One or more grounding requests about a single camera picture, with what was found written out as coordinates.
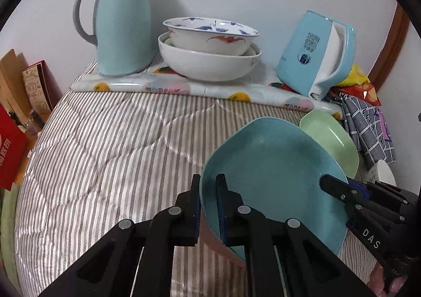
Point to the blue square plate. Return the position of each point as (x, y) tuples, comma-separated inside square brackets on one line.
[(276, 168)]

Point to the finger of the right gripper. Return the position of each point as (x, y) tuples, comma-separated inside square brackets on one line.
[(389, 213), (377, 190)]

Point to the patterned dark red book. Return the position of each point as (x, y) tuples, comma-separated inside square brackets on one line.
[(41, 88)]

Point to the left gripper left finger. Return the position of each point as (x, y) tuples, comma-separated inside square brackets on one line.
[(179, 224)]

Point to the yellow chips bag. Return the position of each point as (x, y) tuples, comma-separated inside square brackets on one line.
[(356, 77)]

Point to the light blue thermos jug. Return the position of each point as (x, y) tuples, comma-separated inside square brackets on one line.
[(121, 34)]

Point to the white ceramic bowl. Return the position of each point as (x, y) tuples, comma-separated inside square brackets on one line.
[(381, 172)]

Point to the right hand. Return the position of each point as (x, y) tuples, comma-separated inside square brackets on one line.
[(377, 281)]

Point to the large white porcelain bowl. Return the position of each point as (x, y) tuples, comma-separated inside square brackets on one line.
[(207, 67)]

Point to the red paper shopping bag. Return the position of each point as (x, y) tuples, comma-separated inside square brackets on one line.
[(13, 145)]

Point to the blue patterned porcelain bowl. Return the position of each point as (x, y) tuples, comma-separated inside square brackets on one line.
[(210, 35)]

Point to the light blue electric kettle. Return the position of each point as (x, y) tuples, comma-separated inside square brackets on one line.
[(319, 55)]

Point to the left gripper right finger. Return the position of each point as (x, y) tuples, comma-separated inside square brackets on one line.
[(239, 224)]

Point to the brown wooden door frame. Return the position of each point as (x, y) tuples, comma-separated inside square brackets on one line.
[(392, 48)]

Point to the green square plate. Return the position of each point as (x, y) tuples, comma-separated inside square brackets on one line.
[(330, 134)]

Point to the orange red snack bag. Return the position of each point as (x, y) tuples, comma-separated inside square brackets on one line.
[(365, 92)]

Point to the fruit patterned oilcloth mat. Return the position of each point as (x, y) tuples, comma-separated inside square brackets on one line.
[(260, 86)]

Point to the grey checked folded cloth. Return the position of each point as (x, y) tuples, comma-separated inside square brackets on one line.
[(368, 129)]

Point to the striped quilted table cover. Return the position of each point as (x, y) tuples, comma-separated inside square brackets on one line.
[(103, 157)]

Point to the pink square plate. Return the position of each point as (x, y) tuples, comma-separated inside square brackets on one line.
[(213, 242)]

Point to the brown cardboard box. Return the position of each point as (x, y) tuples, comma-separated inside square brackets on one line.
[(13, 93)]

